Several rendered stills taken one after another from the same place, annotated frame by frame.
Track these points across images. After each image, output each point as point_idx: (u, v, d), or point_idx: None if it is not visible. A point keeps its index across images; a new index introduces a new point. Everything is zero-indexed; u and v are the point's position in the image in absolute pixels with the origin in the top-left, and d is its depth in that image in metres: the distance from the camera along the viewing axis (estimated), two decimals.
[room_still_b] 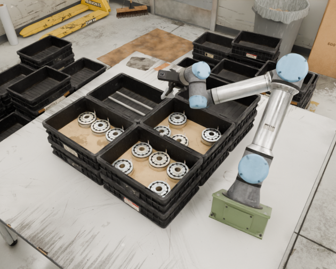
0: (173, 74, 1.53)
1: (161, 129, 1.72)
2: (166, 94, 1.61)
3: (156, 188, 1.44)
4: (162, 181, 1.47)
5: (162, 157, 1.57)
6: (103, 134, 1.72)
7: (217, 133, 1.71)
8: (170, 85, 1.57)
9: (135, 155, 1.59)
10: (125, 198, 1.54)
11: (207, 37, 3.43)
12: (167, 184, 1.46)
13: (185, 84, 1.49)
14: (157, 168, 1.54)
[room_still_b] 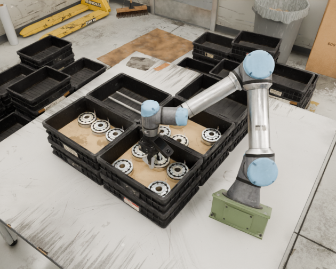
0: (159, 142, 1.43)
1: (161, 129, 1.72)
2: None
3: (156, 188, 1.44)
4: (162, 181, 1.47)
5: (162, 157, 1.57)
6: (103, 134, 1.72)
7: (217, 133, 1.71)
8: None
9: (135, 155, 1.59)
10: (125, 198, 1.54)
11: (207, 37, 3.43)
12: (167, 184, 1.46)
13: None
14: (157, 168, 1.54)
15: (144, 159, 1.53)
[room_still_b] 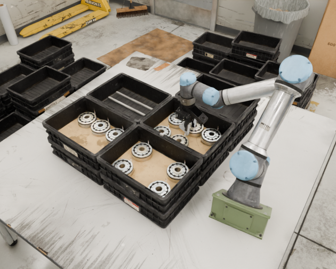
0: (194, 111, 1.60)
1: (161, 129, 1.72)
2: None
3: (156, 188, 1.44)
4: (162, 181, 1.47)
5: (197, 124, 1.74)
6: (103, 134, 1.72)
7: (217, 133, 1.71)
8: None
9: (135, 155, 1.59)
10: (125, 198, 1.54)
11: (207, 37, 3.43)
12: (167, 184, 1.46)
13: None
14: (192, 134, 1.71)
15: (180, 126, 1.70)
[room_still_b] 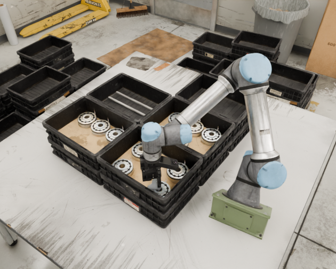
0: (164, 160, 1.35)
1: None
2: None
3: None
4: (162, 181, 1.47)
5: (197, 124, 1.74)
6: (103, 134, 1.72)
7: (217, 133, 1.71)
8: None
9: (135, 155, 1.59)
10: (125, 198, 1.54)
11: (207, 37, 3.43)
12: (167, 184, 1.46)
13: None
14: (192, 134, 1.71)
15: (150, 187, 1.41)
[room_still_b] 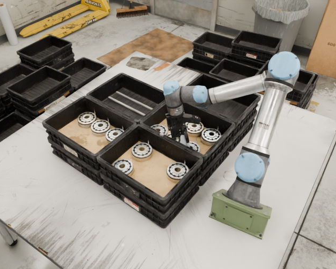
0: (186, 116, 1.57)
1: (158, 128, 1.73)
2: None
3: None
4: (192, 142, 1.65)
5: (197, 124, 1.74)
6: (103, 134, 1.72)
7: (217, 133, 1.71)
8: None
9: (135, 155, 1.59)
10: (125, 198, 1.54)
11: (207, 37, 3.43)
12: (197, 144, 1.64)
13: None
14: (192, 134, 1.71)
15: None
